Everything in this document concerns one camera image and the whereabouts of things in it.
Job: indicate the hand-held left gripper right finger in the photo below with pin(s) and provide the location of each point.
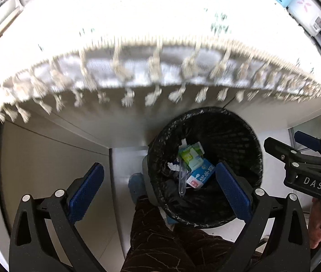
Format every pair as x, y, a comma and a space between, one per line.
231, 192

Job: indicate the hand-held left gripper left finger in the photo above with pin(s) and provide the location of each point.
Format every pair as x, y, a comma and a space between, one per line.
88, 192

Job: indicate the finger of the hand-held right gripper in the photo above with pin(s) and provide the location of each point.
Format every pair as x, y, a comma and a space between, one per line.
290, 157
309, 141

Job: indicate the blue and white milk carton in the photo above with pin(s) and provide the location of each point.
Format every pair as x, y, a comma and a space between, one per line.
202, 174

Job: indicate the clear plastic tube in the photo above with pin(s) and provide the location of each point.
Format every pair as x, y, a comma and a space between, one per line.
182, 181

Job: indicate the green and white box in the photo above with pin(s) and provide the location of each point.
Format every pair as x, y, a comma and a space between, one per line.
190, 155

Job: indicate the black lined trash bin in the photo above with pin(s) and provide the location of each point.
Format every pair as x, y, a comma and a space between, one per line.
205, 130

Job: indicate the blue slipper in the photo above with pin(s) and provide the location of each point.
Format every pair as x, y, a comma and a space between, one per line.
136, 187

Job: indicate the person's leg in dark pants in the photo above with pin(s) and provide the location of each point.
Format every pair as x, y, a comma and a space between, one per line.
163, 243

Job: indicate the white rice cooker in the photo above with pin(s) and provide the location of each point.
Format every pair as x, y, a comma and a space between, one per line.
307, 8

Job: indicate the white floral tablecloth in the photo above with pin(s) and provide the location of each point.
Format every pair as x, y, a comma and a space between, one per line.
149, 19

